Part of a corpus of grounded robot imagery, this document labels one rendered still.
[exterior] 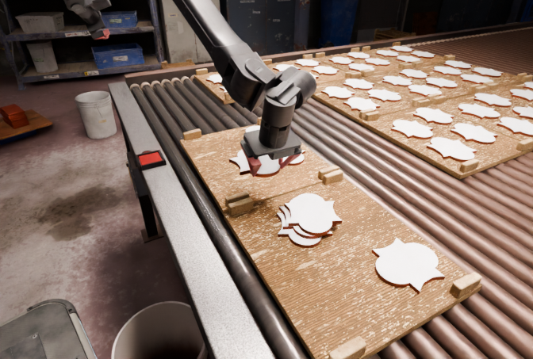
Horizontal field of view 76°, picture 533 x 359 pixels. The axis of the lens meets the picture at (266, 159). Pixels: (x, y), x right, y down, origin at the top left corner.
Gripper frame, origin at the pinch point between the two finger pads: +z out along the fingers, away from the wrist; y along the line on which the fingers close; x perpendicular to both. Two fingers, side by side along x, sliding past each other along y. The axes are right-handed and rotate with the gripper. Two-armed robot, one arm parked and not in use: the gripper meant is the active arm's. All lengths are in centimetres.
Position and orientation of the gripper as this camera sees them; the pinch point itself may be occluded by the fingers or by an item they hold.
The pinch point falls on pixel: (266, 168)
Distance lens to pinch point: 74.7
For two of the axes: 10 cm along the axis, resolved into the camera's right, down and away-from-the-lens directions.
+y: -9.0, 2.3, -3.6
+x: 4.1, 7.0, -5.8
